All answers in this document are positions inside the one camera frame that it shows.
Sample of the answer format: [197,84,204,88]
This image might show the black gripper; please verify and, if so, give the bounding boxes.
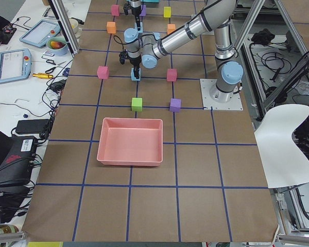
[119,50,141,79]
[123,2,141,28]

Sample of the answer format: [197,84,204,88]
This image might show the light blue foam block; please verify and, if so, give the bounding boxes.
[134,22,143,33]
[131,68,141,81]

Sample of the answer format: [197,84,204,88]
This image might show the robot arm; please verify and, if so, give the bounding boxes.
[123,0,142,31]
[114,0,244,103]

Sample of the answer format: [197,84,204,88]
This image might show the purple foam block right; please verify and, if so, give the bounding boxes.
[140,5,146,16]

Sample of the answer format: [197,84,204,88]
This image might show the purple foam block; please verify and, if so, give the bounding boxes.
[169,98,182,113]
[140,5,146,16]

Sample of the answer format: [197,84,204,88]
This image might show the pink foam block far right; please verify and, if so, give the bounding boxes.
[111,5,120,16]

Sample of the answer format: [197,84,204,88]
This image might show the pink foam block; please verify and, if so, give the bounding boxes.
[111,5,120,16]
[166,68,177,82]
[97,66,110,79]

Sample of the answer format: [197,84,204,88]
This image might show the orange foam block far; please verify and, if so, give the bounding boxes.
[106,22,117,34]

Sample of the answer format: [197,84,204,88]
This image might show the orange foam block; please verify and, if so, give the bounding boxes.
[167,24,176,34]
[106,22,117,34]

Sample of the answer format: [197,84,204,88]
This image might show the yellow foam block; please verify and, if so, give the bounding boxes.
[163,6,171,18]

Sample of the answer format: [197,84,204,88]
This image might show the green foam block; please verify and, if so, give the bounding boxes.
[131,97,143,112]

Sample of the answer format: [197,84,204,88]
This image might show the pink foam block far left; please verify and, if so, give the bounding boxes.
[97,66,110,79]

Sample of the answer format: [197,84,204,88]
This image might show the orange foam block near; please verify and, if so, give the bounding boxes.
[167,24,176,34]

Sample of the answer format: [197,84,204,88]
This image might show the pink foam block near left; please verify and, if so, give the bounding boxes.
[166,68,177,82]

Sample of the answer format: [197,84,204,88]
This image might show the purple foam block left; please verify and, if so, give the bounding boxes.
[169,98,182,113]

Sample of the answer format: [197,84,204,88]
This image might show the bowl with lemon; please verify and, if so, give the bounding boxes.
[69,18,82,39]

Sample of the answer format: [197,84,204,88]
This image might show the pink plastic tray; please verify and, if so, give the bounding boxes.
[97,117,163,167]

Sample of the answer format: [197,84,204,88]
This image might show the bowl with fruit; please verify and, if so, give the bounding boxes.
[46,37,68,56]

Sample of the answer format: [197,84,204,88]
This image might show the brass cylinder tool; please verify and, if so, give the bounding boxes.
[32,73,54,79]

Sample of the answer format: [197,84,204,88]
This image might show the teach pendant far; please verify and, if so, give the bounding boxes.
[19,20,61,48]

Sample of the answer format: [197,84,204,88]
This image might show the teach pendant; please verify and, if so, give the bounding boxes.
[19,20,61,48]
[0,48,32,84]

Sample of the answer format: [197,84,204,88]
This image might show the black power adapter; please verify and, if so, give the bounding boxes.
[15,119,49,134]

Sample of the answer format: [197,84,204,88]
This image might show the teach pendant near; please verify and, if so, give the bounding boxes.
[0,48,32,84]

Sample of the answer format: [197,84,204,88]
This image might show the black computer box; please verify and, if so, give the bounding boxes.
[0,136,38,187]

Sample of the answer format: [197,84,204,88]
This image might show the white chair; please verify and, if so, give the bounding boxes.
[254,104,309,188]

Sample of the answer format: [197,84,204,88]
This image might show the wrist cable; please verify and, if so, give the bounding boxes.
[113,32,155,56]

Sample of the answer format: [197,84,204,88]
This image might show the aluminium frame post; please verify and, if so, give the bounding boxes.
[48,0,79,56]

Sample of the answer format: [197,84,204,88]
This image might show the black handled scissors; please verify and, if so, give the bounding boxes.
[45,61,65,74]

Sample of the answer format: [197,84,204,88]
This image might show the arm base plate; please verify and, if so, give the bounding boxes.
[200,79,243,111]

